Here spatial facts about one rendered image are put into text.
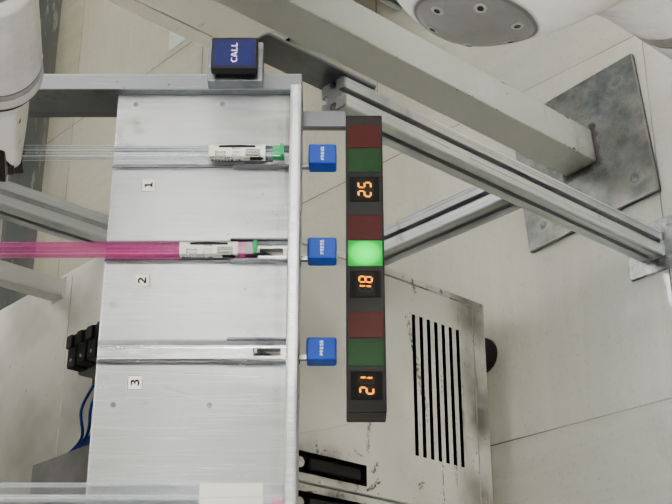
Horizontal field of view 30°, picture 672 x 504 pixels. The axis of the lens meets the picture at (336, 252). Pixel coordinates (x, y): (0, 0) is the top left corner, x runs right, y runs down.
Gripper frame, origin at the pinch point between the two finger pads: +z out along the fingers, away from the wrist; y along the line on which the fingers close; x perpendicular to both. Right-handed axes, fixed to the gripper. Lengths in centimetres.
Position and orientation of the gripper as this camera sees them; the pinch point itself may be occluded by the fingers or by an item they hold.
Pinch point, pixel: (8, 151)
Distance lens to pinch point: 138.3
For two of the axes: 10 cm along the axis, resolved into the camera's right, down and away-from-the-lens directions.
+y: 0.0, 9.1, -4.1
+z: -1.7, 4.0, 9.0
